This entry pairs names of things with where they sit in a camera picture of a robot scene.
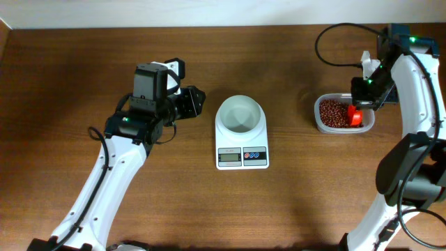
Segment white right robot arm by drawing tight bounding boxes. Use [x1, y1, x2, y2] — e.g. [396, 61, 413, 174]
[341, 24, 445, 250]

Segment red measuring scoop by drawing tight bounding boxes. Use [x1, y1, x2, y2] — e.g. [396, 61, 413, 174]
[347, 105, 363, 127]

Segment red adzuki beans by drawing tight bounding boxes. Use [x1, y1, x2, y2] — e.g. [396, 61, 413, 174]
[319, 100, 363, 128]

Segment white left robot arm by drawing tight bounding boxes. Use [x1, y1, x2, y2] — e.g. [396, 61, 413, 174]
[28, 58, 206, 250]

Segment clear plastic container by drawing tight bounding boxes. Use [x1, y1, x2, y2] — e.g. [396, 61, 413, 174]
[314, 93, 375, 134]

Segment white digital kitchen scale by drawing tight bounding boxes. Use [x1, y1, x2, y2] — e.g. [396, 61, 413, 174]
[215, 104, 270, 170]

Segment white bowl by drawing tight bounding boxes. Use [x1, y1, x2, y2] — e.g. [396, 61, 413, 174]
[216, 95, 261, 133]

